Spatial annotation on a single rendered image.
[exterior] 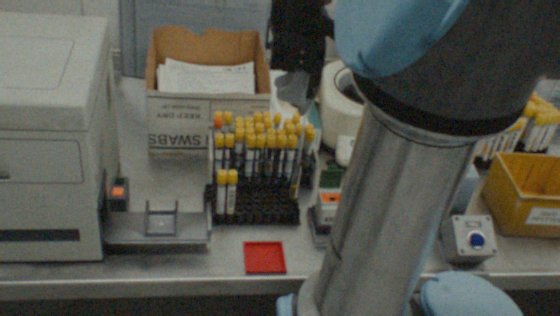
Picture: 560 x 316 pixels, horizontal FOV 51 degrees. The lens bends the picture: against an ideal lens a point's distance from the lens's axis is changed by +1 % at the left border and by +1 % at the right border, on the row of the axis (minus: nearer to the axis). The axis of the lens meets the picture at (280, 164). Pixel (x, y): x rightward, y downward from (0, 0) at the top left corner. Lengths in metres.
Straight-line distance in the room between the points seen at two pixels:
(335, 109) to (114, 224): 0.49
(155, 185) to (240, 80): 0.35
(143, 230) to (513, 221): 0.66
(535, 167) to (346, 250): 0.82
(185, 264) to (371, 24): 0.71
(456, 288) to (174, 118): 0.68
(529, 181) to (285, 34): 0.63
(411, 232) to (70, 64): 0.59
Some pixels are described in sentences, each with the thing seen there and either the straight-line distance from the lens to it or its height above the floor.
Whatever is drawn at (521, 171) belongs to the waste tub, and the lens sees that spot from 1.26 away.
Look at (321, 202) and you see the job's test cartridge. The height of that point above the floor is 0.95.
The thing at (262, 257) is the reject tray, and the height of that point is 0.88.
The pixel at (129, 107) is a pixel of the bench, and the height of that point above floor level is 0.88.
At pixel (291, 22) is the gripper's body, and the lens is 0.87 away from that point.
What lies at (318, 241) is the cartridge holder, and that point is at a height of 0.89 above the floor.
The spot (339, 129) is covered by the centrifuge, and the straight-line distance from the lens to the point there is 1.21.
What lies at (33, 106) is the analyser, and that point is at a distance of 0.82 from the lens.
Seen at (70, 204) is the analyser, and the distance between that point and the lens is 0.92.
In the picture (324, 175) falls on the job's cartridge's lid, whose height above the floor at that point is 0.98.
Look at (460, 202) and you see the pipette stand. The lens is 1.15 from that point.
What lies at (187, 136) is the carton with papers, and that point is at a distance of 1.18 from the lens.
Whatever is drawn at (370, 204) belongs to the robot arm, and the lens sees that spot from 0.44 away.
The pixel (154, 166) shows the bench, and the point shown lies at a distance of 1.18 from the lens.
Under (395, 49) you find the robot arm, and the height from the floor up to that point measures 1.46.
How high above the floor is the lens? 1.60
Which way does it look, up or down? 37 degrees down
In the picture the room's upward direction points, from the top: 7 degrees clockwise
